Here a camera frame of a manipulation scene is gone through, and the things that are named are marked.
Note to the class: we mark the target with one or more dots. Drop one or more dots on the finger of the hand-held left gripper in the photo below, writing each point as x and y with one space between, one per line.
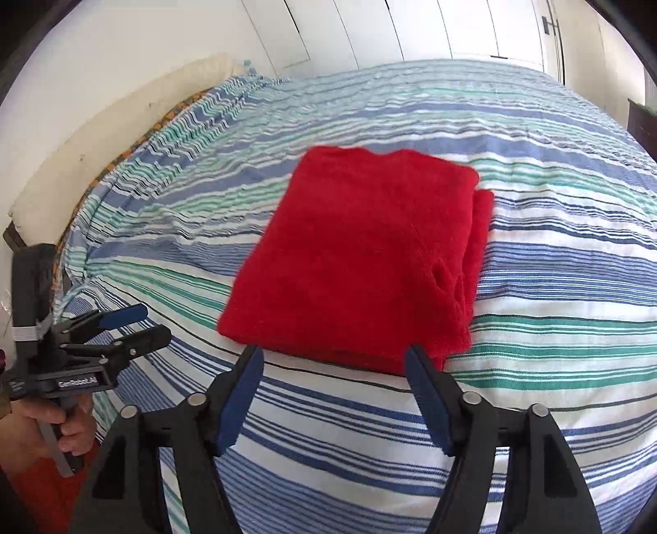
120 314
146 340

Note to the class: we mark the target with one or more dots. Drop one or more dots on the orange patterned bed sheet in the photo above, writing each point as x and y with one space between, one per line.
110 169

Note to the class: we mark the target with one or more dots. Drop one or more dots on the orange fleece garment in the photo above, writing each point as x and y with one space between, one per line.
56 493

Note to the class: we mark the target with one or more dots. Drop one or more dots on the white wardrobe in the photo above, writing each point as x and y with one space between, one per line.
410 28

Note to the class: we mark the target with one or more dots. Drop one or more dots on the dark wooden nightstand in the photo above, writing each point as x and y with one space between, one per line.
642 126

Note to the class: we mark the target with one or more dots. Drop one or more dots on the red sweater with white animal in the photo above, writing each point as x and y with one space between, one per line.
359 256

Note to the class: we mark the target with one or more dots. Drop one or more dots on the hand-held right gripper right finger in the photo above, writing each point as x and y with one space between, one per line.
430 405

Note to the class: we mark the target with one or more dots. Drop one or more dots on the blue green striped bedspread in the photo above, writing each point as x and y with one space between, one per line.
539 287

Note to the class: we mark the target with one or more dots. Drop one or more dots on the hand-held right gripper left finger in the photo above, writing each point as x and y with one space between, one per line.
237 405

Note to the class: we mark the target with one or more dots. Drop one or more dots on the person's left hand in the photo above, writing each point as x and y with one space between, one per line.
77 429

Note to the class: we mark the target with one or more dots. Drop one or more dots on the cream padded headboard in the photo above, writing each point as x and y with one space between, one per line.
102 133

